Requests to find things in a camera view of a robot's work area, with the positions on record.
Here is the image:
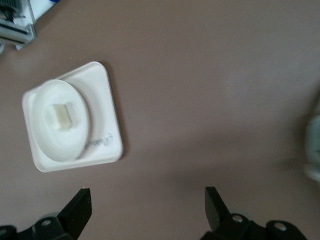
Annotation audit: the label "dark finned metal device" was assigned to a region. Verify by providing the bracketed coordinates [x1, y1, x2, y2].
[0, 0, 27, 21]

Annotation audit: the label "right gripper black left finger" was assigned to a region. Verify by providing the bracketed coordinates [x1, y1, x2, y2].
[0, 188, 93, 240]

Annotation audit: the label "steel pot grey handles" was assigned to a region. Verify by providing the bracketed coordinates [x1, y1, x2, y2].
[304, 84, 320, 181]

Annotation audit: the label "white rectangular tray Rabbit print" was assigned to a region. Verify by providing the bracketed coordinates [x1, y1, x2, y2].
[21, 61, 125, 174]

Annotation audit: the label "aluminium extrusion frame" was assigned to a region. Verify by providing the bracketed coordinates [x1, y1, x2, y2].
[0, 19, 38, 52]

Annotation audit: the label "white steamed bun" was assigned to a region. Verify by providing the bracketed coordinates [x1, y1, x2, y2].
[51, 102, 81, 132]

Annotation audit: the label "white round plate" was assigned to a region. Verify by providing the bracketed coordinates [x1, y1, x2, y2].
[31, 79, 92, 162]

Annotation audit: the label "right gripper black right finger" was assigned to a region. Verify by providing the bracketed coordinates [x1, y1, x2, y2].
[201, 186, 307, 240]

